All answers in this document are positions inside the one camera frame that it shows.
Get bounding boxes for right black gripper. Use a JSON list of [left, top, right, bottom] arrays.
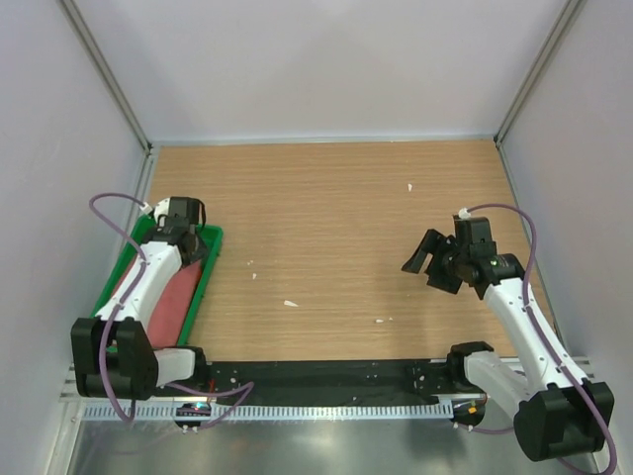
[[402, 229, 469, 295]]

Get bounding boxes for pink t shirt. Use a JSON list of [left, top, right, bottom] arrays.
[[112, 260, 202, 349]]

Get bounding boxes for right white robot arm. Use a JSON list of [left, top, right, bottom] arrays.
[[402, 218, 614, 461]]

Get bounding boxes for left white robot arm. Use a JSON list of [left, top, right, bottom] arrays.
[[70, 223, 210, 401]]

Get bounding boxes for green plastic tray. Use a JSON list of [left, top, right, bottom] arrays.
[[91, 216, 224, 348]]

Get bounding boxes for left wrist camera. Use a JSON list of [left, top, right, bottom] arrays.
[[150, 197, 207, 228]]

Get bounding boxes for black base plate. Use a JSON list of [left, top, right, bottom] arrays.
[[195, 359, 482, 407]]

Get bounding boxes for aluminium rail profile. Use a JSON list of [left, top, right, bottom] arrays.
[[59, 353, 594, 403]]

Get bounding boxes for slotted white cable duct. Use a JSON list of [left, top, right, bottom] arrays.
[[82, 401, 454, 422]]

